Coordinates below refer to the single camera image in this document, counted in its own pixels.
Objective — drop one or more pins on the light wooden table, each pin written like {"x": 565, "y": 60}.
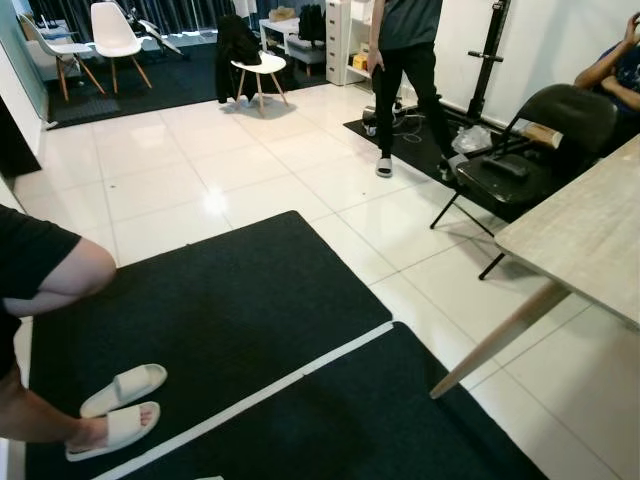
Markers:
{"x": 590, "y": 230}

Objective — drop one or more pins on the brown cardboard tube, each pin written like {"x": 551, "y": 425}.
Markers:
{"x": 545, "y": 135}

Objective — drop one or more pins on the black remote control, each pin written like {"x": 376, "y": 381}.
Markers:
{"x": 505, "y": 166}

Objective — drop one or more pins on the seated person in blue shirt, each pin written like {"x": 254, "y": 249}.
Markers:
{"x": 615, "y": 75}

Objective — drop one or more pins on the clear plastic bag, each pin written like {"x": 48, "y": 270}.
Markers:
{"x": 472, "y": 140}

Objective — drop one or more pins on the black metal stand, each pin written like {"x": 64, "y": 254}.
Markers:
{"x": 490, "y": 60}

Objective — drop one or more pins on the standing person in black trousers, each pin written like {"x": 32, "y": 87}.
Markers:
{"x": 415, "y": 80}

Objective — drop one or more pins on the white shelf unit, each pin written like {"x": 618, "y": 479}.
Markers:
{"x": 345, "y": 40}

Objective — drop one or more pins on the black backpack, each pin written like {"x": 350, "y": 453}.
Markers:
{"x": 312, "y": 22}

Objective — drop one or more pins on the white low table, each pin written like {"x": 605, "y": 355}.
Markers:
{"x": 285, "y": 35}

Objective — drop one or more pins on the white chair with wooden legs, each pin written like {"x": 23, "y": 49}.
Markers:
{"x": 45, "y": 42}
{"x": 262, "y": 65}
{"x": 112, "y": 30}

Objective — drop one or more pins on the black jacket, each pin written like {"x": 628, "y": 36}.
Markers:
{"x": 238, "y": 55}

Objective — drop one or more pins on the dark carpet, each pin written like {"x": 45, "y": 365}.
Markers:
{"x": 170, "y": 80}

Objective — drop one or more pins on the dark curtain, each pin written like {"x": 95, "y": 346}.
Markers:
{"x": 190, "y": 15}

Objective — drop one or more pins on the white slipper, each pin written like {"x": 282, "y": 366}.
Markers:
{"x": 125, "y": 385}
{"x": 125, "y": 425}

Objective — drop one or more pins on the person in black shorts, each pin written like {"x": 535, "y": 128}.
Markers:
{"x": 40, "y": 270}

